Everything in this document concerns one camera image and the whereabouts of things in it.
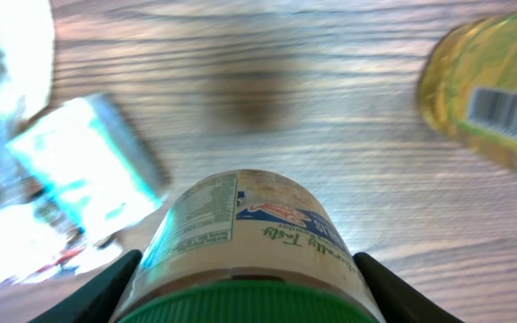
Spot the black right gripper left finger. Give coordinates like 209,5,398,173
30,249,143,323

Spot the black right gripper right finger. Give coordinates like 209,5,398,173
353,252,463,323

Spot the brown patterned snack packet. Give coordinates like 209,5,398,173
0,184,123,286

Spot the green white tissue pack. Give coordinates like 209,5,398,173
7,93,168,243

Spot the green lid white jar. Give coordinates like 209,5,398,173
111,170,384,322

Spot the clear bottle yellow liquid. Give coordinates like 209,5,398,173
416,12,517,170

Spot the beige brown paper pouch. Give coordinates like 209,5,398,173
0,0,55,122

